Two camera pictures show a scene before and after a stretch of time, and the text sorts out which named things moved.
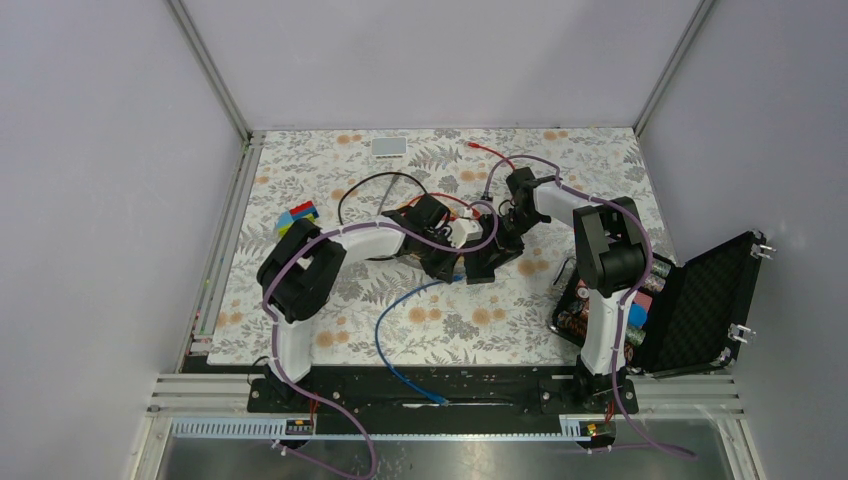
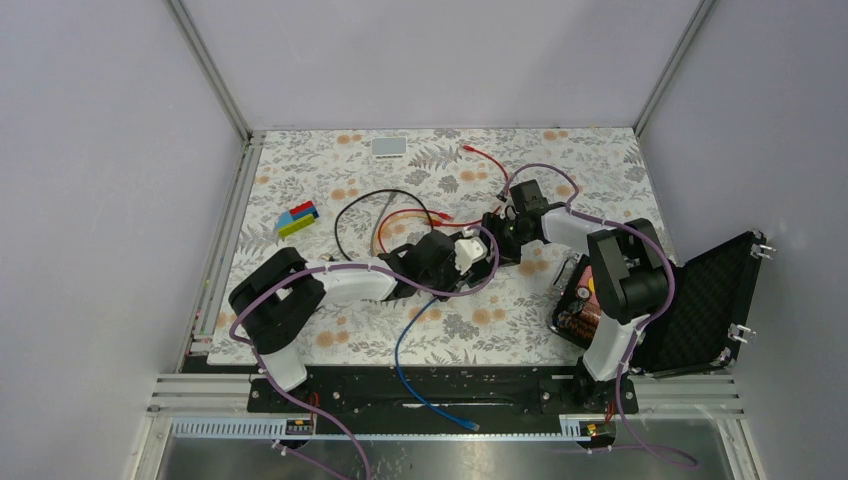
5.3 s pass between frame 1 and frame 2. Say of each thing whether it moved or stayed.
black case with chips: stayed
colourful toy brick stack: stayed
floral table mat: stayed
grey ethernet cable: moved
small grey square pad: stayed
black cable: moved
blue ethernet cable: moved
